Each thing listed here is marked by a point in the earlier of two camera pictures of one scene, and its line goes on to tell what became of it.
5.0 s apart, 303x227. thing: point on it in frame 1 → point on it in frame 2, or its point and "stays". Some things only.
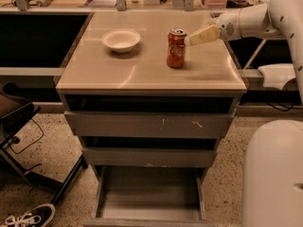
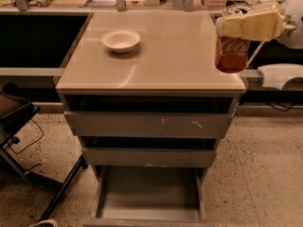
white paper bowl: (121, 41) stays
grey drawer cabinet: (151, 130) stays
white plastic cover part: (275, 76) stays
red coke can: (176, 47) → (231, 54)
